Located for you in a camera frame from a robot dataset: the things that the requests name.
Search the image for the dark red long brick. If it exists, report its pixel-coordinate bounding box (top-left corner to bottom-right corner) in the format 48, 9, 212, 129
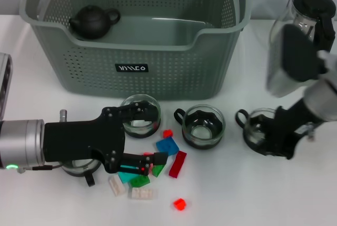
168, 150, 187, 179

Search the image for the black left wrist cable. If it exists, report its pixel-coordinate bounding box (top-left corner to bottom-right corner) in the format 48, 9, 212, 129
17, 164, 64, 174

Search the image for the black clay teapot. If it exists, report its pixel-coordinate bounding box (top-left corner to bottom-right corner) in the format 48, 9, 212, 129
68, 5, 121, 40

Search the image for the glass teacup black holder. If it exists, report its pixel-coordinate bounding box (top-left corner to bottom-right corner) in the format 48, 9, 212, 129
62, 159, 102, 187
173, 104, 226, 150
120, 94, 162, 139
235, 107, 280, 157

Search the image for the green toy brick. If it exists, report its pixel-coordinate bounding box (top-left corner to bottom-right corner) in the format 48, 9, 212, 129
152, 163, 168, 178
130, 174, 151, 188

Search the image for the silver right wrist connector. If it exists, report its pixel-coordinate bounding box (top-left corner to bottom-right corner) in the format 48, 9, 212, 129
306, 124, 316, 142

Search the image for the white translucent toy brick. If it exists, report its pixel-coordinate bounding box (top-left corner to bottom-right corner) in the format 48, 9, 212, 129
127, 186, 158, 200
108, 174, 127, 197

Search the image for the teal square toy brick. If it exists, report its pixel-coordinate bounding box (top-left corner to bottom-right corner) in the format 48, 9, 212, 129
117, 165, 140, 184

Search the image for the bright red translucent brick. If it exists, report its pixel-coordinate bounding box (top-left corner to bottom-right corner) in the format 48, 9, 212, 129
142, 152, 155, 175

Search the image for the blue square toy brick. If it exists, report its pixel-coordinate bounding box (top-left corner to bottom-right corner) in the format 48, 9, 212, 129
155, 136, 180, 158

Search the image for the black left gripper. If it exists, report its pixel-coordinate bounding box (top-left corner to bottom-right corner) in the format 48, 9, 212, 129
44, 101, 169, 176

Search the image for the grey perforated storage bin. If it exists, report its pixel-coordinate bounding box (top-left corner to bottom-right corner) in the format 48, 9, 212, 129
18, 0, 251, 102

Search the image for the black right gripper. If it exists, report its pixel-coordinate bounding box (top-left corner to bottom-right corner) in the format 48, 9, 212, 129
256, 106, 316, 161

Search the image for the glass pitcher black handle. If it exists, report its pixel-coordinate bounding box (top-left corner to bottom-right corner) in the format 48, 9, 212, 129
269, 0, 337, 61

